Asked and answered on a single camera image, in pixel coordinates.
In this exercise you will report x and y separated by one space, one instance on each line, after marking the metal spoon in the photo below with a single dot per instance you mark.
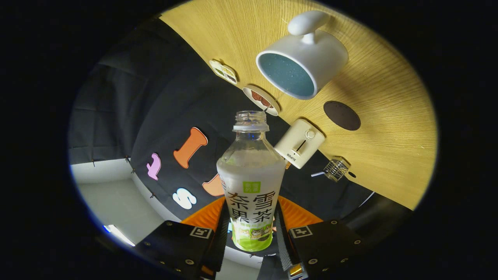
317 174

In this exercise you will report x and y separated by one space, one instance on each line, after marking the small cream toaster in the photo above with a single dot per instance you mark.
297 146

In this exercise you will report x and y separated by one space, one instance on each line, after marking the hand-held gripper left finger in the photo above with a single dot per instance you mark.
220 245

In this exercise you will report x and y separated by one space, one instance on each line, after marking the wooden table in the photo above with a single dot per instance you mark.
389 116

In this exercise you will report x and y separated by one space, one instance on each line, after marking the dark brown round coaster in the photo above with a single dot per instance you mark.
342 116

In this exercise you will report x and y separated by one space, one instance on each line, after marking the round plate with brown food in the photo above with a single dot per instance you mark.
261 100

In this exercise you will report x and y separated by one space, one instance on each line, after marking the white compartment food tray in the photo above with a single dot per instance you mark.
223 72

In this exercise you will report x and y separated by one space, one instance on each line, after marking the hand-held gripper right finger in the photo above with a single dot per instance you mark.
286 249

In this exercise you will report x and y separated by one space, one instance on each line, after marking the bright ceiling light panel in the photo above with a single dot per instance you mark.
118 234

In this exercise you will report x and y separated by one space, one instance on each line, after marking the clear juice bottle white label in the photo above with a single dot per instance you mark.
251 179

